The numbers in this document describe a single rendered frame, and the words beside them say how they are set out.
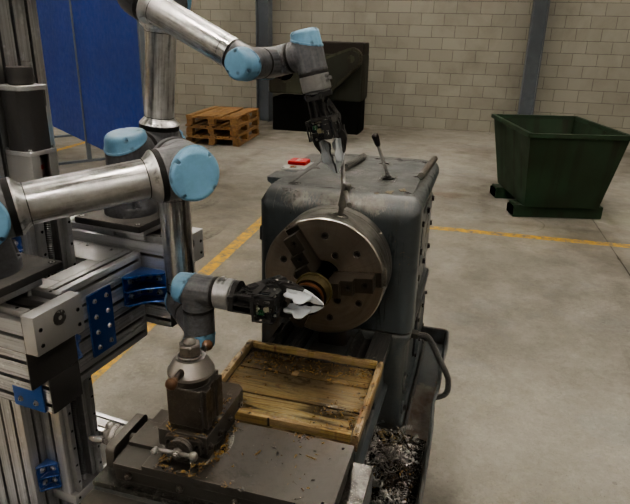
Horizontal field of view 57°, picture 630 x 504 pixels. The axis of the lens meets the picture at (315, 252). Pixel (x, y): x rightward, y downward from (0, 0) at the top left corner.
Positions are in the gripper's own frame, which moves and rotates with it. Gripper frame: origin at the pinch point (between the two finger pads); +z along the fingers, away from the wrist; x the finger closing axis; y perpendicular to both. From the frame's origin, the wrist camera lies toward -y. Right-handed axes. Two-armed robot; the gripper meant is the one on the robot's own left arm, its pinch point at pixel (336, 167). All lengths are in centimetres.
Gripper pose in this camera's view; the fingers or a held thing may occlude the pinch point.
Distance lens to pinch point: 157.6
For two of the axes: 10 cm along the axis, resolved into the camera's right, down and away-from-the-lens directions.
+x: 9.3, -1.2, -3.4
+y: -2.8, 3.3, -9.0
